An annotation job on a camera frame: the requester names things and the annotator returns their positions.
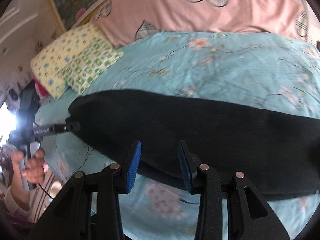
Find pink quilt with plaid hearts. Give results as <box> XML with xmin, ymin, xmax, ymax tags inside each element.
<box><xmin>91</xmin><ymin>0</ymin><xmax>309</xmax><ymax>47</ymax></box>

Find black pants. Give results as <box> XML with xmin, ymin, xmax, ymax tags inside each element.
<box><xmin>68</xmin><ymin>89</ymin><xmax>319</xmax><ymax>199</ymax></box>

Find light blue floral bedsheet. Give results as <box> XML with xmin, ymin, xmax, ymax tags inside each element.
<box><xmin>35</xmin><ymin>31</ymin><xmax>320</xmax><ymax>240</ymax></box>

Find person's left hand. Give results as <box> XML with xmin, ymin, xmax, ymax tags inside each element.
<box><xmin>11</xmin><ymin>148</ymin><xmax>45</xmax><ymax>187</ymax></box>

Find person's left forearm sleeve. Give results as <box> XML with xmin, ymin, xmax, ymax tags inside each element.
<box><xmin>3</xmin><ymin>164</ymin><xmax>33</xmax><ymax>221</ymax></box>

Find yellow green patterned pillow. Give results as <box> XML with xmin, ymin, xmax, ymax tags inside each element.
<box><xmin>31</xmin><ymin>23</ymin><xmax>124</xmax><ymax>99</ymax></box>

